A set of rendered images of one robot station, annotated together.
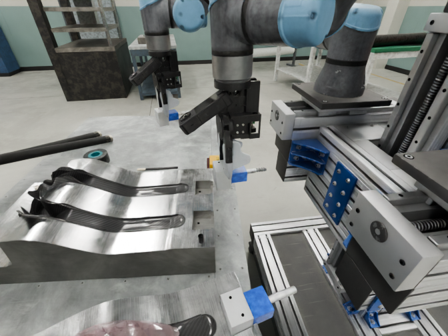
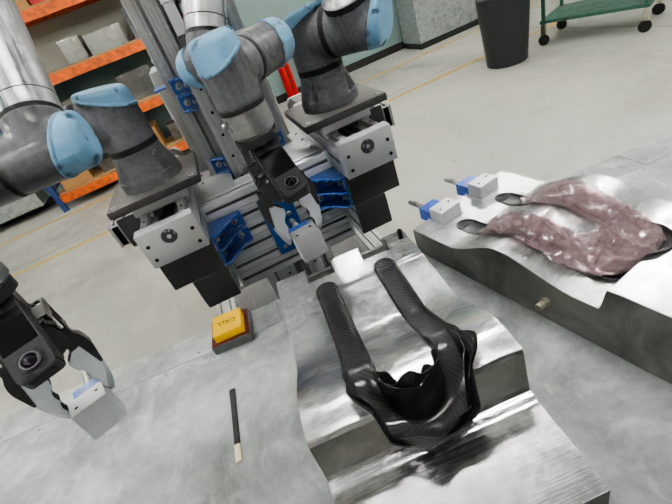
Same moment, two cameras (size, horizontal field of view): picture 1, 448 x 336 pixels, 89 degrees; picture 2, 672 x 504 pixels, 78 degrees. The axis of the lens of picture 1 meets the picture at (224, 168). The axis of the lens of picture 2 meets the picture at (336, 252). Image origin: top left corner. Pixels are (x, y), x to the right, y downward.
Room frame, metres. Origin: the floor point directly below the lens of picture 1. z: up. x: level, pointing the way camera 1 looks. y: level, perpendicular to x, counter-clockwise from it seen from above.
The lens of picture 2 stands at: (0.40, 0.68, 1.33)
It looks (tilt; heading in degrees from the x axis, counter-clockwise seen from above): 33 degrees down; 270
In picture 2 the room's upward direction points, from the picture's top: 21 degrees counter-clockwise
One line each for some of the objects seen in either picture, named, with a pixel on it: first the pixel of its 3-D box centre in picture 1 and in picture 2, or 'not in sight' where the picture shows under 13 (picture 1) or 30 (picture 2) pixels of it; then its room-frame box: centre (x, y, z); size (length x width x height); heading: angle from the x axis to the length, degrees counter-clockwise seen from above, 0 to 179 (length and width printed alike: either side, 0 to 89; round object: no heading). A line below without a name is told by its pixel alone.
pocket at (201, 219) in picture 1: (203, 225); (375, 256); (0.34, 0.04, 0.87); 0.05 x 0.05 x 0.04; 3
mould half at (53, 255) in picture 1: (108, 211); (389, 355); (0.38, 0.27, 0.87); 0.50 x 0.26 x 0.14; 93
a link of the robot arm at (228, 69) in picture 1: (231, 67); (247, 121); (0.46, -0.01, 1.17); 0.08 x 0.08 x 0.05
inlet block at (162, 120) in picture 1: (174, 114); (92, 392); (0.82, 0.19, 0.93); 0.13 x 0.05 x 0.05; 118
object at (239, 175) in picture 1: (241, 172); (301, 232); (0.45, -0.04, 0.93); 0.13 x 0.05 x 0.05; 102
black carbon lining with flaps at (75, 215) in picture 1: (107, 198); (384, 321); (0.37, 0.26, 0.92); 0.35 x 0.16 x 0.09; 93
